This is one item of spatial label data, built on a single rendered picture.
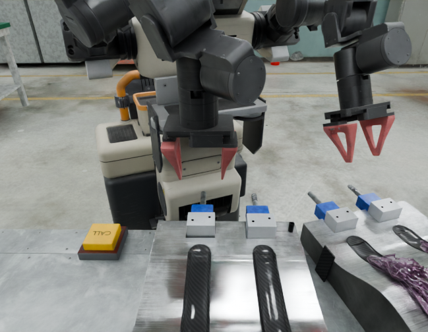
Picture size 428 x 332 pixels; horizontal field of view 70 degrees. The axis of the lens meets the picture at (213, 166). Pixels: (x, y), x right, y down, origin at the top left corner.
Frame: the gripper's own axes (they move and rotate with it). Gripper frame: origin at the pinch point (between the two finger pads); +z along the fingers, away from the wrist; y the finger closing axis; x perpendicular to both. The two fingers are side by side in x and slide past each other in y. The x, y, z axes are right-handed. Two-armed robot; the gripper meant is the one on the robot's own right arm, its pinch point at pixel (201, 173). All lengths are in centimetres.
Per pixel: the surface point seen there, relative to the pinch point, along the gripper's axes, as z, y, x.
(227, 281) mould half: 12.5, 4.1, -11.3
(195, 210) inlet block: 10.5, -1.6, 3.4
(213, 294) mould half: 12.7, 2.0, -13.6
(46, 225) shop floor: 99, -102, 98
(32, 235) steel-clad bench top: 20.4, -38.3, 7.1
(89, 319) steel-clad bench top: 20.9, -18.8, -12.2
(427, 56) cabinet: 80, 352, 489
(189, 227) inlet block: 9.7, -2.3, -2.2
